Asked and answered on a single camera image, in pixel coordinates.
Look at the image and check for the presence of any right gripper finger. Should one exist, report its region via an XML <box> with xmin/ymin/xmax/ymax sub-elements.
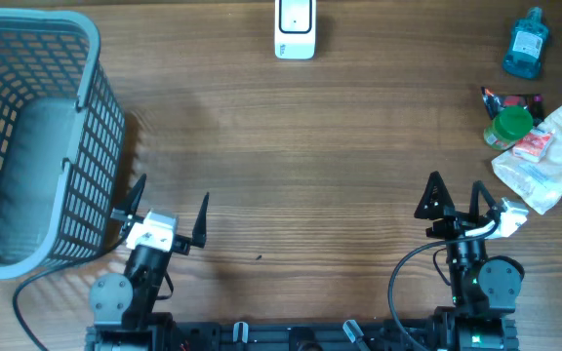
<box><xmin>414</xmin><ymin>171</ymin><xmax>456</xmax><ymax>219</ymax></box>
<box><xmin>468</xmin><ymin>179</ymin><xmax>500</xmax><ymax>220</ymax></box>

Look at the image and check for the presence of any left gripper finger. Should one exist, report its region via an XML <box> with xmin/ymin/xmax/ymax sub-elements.
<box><xmin>191</xmin><ymin>192</ymin><xmax>210</xmax><ymax>248</ymax></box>
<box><xmin>114</xmin><ymin>174</ymin><xmax>146</xmax><ymax>217</ymax></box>

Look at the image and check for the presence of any red snack packet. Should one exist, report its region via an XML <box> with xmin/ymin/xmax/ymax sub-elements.
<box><xmin>511</xmin><ymin>128</ymin><xmax>554</xmax><ymax>163</ymax></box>

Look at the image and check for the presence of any green lid jar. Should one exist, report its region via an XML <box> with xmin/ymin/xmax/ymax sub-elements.
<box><xmin>483</xmin><ymin>106</ymin><xmax>534</xmax><ymax>150</ymax></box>

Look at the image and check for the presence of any white long pouch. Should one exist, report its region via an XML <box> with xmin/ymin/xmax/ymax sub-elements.
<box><xmin>491</xmin><ymin>105</ymin><xmax>562</xmax><ymax>215</ymax></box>

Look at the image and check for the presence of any black red snack wrapper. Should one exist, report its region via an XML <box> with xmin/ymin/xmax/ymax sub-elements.
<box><xmin>481</xmin><ymin>87</ymin><xmax>545</xmax><ymax>127</ymax></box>

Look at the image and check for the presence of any blue mouthwash bottle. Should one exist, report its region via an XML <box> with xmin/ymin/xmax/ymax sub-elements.
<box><xmin>502</xmin><ymin>7</ymin><xmax>549</xmax><ymax>79</ymax></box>

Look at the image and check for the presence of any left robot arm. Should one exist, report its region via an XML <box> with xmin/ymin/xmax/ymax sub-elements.
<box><xmin>85</xmin><ymin>175</ymin><xmax>209</xmax><ymax>351</ymax></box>

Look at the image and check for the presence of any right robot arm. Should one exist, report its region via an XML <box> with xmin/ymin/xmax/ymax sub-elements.
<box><xmin>414</xmin><ymin>172</ymin><xmax>529</xmax><ymax>351</ymax></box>

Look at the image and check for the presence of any white barcode scanner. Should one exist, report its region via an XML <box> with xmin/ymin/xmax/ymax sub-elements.
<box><xmin>274</xmin><ymin>0</ymin><xmax>317</xmax><ymax>60</ymax></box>

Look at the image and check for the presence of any grey plastic mesh basket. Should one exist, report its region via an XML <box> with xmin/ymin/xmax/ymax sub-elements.
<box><xmin>0</xmin><ymin>8</ymin><xmax>126</xmax><ymax>280</ymax></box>

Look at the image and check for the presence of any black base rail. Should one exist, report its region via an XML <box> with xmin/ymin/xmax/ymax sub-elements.
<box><xmin>85</xmin><ymin>319</ymin><xmax>520</xmax><ymax>351</ymax></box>

